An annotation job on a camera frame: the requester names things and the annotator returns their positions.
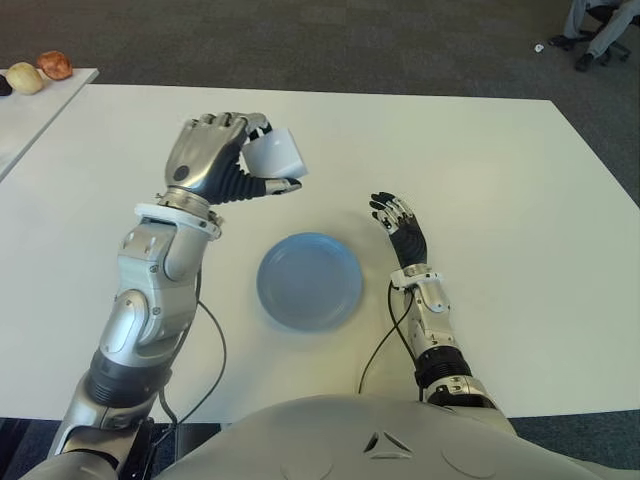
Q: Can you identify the black office chair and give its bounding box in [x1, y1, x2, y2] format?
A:
[579, 0, 632, 66]

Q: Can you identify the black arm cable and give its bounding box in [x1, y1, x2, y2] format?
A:
[356, 281, 417, 397]
[148, 269, 227, 437]

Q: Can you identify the reddish brown bread roll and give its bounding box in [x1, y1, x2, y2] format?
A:
[35, 50, 75, 82]

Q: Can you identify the seated person in grey trousers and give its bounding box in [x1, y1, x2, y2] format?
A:
[548, 0, 640, 73]

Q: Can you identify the blue round plate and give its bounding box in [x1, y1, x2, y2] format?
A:
[255, 231, 365, 333]

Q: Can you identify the grey robot torso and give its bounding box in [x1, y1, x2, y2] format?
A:
[29, 393, 640, 480]

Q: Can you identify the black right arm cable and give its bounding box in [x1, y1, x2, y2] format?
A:
[356, 281, 417, 397]

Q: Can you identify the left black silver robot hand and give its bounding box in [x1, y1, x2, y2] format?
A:
[163, 111, 304, 206]

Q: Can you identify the pale bread roll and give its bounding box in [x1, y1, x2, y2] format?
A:
[5, 61, 45, 94]

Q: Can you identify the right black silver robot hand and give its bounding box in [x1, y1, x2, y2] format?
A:
[368, 190, 431, 272]

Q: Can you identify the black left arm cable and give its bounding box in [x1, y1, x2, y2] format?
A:
[148, 269, 227, 437]

